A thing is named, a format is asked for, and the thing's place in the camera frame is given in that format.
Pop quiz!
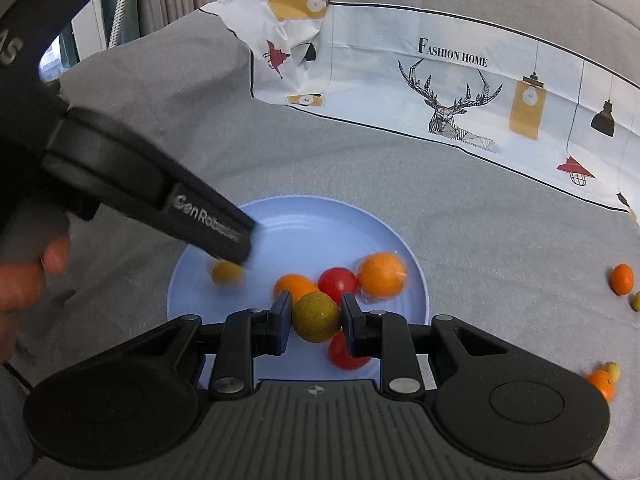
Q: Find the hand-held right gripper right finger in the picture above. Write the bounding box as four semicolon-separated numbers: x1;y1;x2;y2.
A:
341;296;521;401

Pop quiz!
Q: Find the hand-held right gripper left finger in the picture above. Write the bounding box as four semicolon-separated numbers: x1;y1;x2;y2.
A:
115;290;295;402

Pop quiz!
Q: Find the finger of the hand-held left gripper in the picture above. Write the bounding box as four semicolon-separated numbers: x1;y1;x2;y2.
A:
162;170;257;267

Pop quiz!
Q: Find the small orange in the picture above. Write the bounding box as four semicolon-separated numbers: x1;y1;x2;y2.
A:
273;273;321;306
585;370;615;403
609;263;636;297

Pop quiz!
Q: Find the red cherry tomato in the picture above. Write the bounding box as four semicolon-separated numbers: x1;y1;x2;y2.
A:
327;330;373;372
318;267;360;303

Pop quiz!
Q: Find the plastic-wrapped orange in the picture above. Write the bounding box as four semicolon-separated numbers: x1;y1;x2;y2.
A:
356;252;408;303

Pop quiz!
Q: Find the blue plate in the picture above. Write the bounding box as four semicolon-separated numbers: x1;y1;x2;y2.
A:
167;195;430;392

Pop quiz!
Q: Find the person's left hand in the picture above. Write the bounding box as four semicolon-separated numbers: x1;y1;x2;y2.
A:
0;234;72;364

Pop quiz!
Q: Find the grey bed sheet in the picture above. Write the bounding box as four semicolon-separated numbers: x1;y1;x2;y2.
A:
10;10;640;411

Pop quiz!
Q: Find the teal hanging cloth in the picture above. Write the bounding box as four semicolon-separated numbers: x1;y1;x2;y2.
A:
104;0;141;51

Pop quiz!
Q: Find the printed white cloth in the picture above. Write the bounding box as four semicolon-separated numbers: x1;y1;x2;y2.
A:
200;0;640;221

